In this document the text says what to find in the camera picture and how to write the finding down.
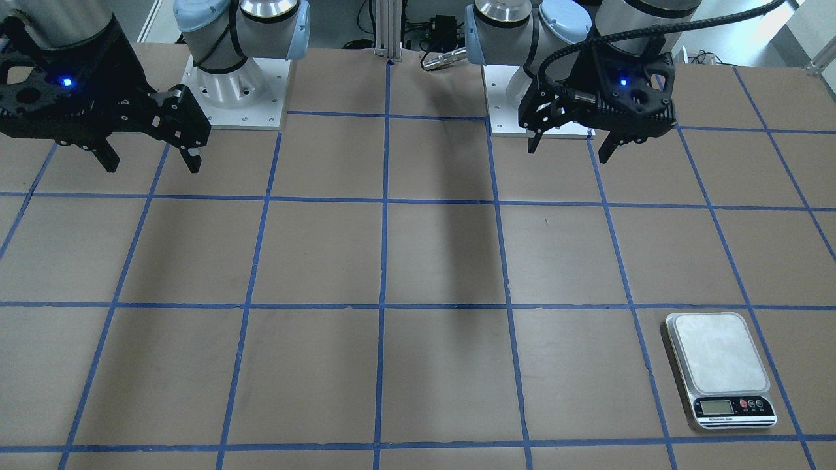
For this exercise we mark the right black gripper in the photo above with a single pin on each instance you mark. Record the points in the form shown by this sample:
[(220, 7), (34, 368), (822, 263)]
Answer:
[(125, 99)]

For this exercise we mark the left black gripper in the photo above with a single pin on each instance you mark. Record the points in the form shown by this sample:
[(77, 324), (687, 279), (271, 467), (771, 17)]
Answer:
[(567, 77)]

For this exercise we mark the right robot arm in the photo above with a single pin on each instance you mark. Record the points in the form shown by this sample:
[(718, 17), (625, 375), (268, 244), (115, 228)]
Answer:
[(221, 35)]

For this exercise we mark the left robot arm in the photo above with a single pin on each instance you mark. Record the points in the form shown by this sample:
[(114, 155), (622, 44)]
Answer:
[(532, 35)]

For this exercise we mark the silver metal cylinder tool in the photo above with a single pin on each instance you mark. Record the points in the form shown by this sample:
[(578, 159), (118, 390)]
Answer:
[(443, 60)]

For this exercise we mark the black power box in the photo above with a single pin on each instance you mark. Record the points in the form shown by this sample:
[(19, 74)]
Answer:
[(442, 29)]

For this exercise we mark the silver digital kitchen scale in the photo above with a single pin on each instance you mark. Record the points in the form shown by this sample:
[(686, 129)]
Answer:
[(722, 374)]

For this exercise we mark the aluminium frame post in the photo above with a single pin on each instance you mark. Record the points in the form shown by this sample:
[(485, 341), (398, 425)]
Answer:
[(388, 29)]

